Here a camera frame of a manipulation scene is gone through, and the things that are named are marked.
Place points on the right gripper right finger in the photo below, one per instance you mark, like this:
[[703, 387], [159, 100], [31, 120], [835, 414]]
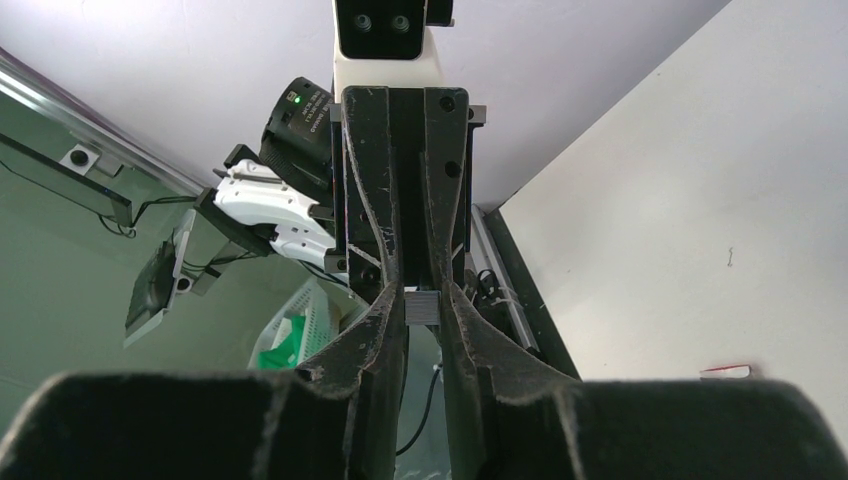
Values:
[[511, 416]]

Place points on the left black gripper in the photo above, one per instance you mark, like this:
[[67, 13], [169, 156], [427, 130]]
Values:
[[406, 156]]

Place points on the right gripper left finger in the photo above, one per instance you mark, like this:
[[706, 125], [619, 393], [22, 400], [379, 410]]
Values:
[[333, 417]]

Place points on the grey staple strip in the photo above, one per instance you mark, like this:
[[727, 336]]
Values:
[[422, 308]]

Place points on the red white staple box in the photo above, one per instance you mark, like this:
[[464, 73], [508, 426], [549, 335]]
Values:
[[728, 372]]

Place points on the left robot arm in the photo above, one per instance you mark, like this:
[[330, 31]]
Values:
[[271, 191]]

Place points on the green white plastic basket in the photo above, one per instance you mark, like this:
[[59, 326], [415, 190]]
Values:
[[309, 321]]

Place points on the tilted monitor tablet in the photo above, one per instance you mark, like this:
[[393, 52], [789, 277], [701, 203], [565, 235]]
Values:
[[157, 284]]

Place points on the aluminium rail frame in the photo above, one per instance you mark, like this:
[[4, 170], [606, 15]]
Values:
[[495, 292]]

